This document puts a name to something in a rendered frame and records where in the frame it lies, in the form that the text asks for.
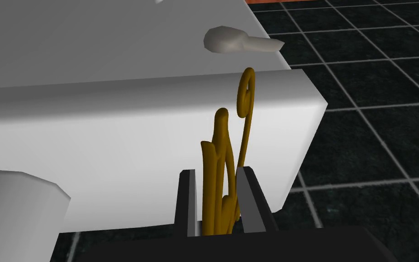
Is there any curly gold handle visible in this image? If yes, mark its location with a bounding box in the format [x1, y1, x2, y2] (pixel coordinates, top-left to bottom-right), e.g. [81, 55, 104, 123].
[200, 67, 256, 237]

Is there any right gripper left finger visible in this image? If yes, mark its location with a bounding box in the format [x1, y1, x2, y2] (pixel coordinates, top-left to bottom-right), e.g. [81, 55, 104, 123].
[174, 169, 198, 238]

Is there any white cabinet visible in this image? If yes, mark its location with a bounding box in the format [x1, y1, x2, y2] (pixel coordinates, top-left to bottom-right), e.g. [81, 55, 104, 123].
[0, 0, 329, 233]

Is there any grey lever handle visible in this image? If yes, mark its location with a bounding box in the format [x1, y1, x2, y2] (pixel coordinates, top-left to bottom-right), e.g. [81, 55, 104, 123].
[203, 25, 286, 55]

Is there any white cylinder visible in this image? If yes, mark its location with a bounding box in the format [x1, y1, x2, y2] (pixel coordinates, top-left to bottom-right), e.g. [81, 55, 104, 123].
[0, 169, 72, 262]

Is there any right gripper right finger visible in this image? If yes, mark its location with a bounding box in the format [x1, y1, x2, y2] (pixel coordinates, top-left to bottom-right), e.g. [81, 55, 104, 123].
[235, 166, 279, 233]

